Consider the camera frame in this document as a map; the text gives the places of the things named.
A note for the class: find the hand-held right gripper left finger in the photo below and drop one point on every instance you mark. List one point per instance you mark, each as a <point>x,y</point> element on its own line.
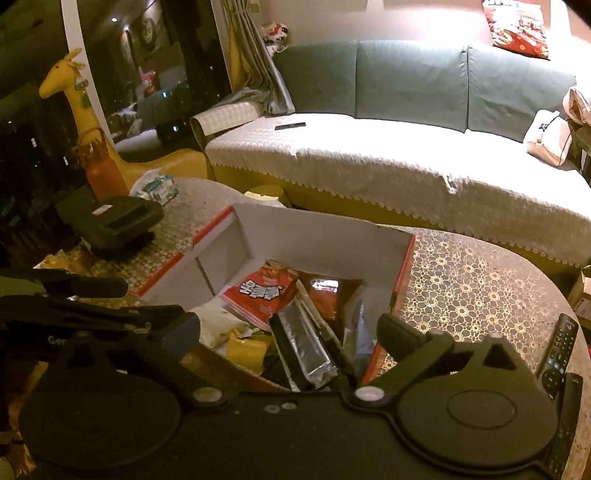
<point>184,332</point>

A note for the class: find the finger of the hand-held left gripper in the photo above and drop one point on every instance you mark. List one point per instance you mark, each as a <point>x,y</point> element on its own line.
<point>99,287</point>
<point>115,316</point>

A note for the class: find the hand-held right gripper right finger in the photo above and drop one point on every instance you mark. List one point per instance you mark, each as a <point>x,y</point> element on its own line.
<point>397,332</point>

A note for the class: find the white snack packet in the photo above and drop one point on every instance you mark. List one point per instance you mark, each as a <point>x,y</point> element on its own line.
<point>217,327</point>

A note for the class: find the dark snack packet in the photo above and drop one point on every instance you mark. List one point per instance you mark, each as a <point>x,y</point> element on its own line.
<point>358,341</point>

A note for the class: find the yellow snack packet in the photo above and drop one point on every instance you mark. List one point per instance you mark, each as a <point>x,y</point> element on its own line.
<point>244,353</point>

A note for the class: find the brown red snack packet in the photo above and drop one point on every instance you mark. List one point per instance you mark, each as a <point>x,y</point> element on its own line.
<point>328,295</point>

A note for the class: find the large red snack packet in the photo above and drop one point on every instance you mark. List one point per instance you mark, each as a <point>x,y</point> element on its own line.
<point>263,290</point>

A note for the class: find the long silver snack packet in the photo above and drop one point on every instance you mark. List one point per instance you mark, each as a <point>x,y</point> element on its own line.
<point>304,350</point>

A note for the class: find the red cardboard box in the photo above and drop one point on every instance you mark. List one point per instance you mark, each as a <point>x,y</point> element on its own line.
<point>300,230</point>

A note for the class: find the gold foil bag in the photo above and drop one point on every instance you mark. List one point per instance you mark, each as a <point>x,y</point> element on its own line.
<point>60,261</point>

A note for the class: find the black tabletop appliance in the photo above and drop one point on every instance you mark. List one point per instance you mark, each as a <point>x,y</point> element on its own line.
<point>115,221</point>

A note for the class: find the orange water bottle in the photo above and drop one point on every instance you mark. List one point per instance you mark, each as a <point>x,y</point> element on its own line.
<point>106,175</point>

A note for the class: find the tissue pack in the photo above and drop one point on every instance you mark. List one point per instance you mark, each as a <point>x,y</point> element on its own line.
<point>154,189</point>

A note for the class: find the yellow giraffe plush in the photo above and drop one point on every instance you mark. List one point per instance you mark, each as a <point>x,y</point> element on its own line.
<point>83,110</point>

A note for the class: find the white lace sofa cover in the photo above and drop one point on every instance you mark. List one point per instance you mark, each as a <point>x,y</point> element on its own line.
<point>369,152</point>

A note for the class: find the long black remote control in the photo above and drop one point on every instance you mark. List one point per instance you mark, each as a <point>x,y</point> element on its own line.
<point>570,415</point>

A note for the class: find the white lace armrest cover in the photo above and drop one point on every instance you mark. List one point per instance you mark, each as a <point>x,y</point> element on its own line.
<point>226,120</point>

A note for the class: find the white bag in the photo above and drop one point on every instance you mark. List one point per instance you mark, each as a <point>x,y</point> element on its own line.
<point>547,138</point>

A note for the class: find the green sofa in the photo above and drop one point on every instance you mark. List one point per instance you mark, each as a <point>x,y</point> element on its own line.
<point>406,78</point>

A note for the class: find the beige curtain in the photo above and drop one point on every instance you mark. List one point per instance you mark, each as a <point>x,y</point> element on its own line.
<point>258,60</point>

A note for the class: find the pink jacket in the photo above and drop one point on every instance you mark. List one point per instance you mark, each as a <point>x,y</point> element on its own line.
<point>579,106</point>

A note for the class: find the red white plush toy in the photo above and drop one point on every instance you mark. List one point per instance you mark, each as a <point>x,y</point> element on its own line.
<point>275,34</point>

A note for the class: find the red printed pillow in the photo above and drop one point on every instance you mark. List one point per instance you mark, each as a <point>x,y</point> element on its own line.
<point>517,27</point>

